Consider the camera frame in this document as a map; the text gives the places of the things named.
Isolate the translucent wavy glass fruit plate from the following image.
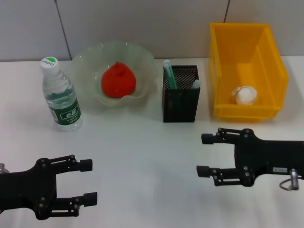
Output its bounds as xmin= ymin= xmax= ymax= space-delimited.
xmin=71 ymin=41 xmax=159 ymax=109

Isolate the right gripper cable with plug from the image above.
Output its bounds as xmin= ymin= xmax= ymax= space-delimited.
xmin=279 ymin=168 xmax=304 ymax=191

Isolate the clear green-label water bottle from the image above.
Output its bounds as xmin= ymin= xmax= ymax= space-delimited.
xmin=40 ymin=56 xmax=84 ymax=133

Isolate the black mesh pen holder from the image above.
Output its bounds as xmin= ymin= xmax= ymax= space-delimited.
xmin=162 ymin=65 xmax=201 ymax=124

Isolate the mint green pen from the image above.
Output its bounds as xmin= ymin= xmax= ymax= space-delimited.
xmin=162 ymin=59 xmax=179 ymax=90

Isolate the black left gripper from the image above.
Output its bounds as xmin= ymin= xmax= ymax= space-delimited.
xmin=0 ymin=154 xmax=98 ymax=220

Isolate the orange fruit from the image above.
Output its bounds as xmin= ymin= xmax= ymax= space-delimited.
xmin=101 ymin=61 xmax=137 ymax=98

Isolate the white paper ball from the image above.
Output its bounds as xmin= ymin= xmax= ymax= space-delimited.
xmin=230 ymin=85 xmax=258 ymax=105

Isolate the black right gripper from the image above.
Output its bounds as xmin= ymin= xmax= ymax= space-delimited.
xmin=196 ymin=127 xmax=304 ymax=188

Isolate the yellow plastic storage bin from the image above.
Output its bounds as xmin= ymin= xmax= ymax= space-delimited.
xmin=209 ymin=22 xmax=289 ymax=121

